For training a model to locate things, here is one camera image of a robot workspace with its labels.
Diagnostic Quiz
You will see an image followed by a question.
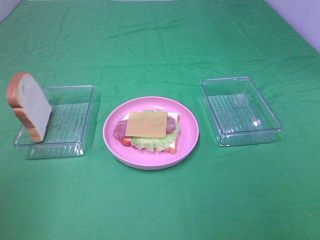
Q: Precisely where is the yellow cheese slice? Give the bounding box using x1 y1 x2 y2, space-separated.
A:
126 111 168 138

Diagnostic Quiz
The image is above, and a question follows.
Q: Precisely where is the green lettuce leaf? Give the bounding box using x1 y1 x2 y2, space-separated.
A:
130 112 181 154

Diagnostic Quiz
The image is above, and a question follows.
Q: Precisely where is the bread slice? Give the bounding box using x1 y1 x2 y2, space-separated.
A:
113 112 181 154
6 72 52 143

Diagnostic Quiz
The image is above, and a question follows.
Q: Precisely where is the bacon strip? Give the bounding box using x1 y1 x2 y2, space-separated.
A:
117 116 176 135
113 119 128 139

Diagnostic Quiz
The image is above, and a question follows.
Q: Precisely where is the pink round plate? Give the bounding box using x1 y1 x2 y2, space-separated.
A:
102 96 199 170

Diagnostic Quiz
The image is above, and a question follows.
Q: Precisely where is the clear right plastic tray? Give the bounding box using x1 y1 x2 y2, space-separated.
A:
200 76 283 147

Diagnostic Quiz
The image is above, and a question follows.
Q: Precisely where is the clear plastic tray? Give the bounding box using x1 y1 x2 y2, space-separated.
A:
200 76 283 147
13 85 95 160

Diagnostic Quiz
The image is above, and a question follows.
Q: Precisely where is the clear left plastic tray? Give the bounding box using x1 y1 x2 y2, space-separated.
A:
13 85 95 160

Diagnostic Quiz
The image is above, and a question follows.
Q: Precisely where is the green tablecloth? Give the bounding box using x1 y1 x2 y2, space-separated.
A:
0 0 320 240

